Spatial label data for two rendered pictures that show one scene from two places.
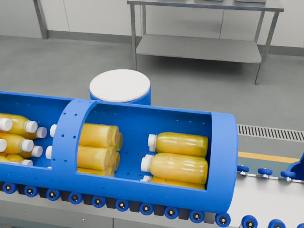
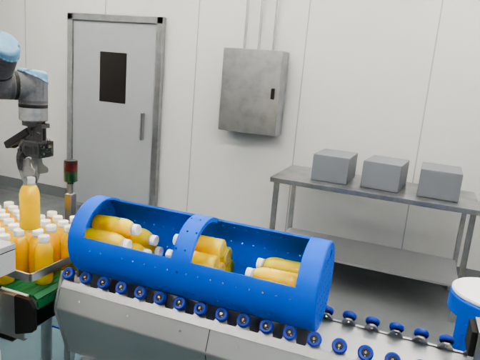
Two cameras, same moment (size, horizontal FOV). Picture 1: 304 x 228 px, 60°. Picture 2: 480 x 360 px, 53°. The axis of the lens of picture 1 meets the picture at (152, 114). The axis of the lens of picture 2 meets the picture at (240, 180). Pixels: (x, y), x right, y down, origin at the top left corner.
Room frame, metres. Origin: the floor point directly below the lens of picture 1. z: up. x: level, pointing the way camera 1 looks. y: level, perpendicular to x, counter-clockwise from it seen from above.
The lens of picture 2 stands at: (-0.90, -0.18, 1.71)
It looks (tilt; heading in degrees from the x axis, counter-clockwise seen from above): 13 degrees down; 10
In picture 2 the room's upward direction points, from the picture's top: 5 degrees clockwise
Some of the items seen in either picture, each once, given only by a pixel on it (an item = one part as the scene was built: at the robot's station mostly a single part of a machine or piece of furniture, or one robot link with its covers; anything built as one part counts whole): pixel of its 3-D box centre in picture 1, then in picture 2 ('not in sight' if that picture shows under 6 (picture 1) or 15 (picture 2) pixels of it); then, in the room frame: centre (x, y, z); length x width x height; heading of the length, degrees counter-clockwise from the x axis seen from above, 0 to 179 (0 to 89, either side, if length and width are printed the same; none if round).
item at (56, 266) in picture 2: not in sight; (71, 258); (0.68, 0.74, 0.96); 0.40 x 0.01 x 0.03; 170
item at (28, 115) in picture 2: not in sight; (33, 114); (0.52, 0.78, 1.53); 0.10 x 0.09 x 0.05; 170
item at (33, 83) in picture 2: not in sight; (32, 88); (0.51, 0.79, 1.61); 0.10 x 0.09 x 0.12; 142
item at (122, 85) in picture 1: (120, 84); not in sight; (1.04, 0.15, 1.03); 0.28 x 0.28 x 0.01
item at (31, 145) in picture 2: not in sight; (35, 139); (0.51, 0.78, 1.44); 0.09 x 0.08 x 0.12; 80
